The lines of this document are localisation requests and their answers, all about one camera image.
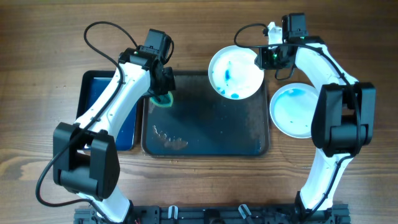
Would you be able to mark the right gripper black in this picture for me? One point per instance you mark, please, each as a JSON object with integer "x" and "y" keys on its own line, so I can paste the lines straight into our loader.
{"x": 265, "y": 63}

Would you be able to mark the dark grey serving tray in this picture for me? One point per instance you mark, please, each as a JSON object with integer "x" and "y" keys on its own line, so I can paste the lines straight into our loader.
{"x": 201, "y": 122}

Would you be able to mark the white plate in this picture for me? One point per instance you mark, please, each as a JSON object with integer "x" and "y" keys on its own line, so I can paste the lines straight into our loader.
{"x": 292, "y": 108}
{"x": 233, "y": 73}

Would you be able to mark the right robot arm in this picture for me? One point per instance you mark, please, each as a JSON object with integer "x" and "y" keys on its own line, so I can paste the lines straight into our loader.
{"x": 343, "y": 118}

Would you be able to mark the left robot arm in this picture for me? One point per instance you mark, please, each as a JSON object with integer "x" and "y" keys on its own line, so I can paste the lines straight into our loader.
{"x": 85, "y": 160}

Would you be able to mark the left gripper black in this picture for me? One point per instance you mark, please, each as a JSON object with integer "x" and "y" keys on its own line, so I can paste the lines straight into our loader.
{"x": 170, "y": 83}

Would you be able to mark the black mounting rail base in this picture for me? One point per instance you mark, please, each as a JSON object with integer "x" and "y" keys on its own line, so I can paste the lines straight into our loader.
{"x": 282, "y": 213}

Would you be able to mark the blue water tray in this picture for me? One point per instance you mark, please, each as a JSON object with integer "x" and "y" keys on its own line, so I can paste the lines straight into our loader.
{"x": 93, "y": 84}

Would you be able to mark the green yellow sponge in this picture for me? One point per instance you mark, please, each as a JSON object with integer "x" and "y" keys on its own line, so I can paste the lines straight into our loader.
{"x": 163, "y": 101}

